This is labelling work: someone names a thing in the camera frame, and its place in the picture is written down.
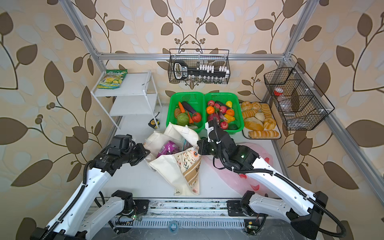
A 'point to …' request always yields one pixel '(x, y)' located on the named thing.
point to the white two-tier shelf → (127, 93)
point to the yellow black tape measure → (153, 123)
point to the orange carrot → (182, 110)
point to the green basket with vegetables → (195, 99)
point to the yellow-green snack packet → (112, 79)
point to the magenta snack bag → (169, 148)
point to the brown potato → (177, 112)
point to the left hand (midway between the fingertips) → (151, 149)
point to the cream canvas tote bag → (175, 156)
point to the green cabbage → (182, 119)
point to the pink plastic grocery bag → (240, 183)
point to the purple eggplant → (187, 106)
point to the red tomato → (197, 118)
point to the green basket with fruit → (226, 107)
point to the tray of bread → (259, 121)
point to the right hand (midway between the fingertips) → (197, 144)
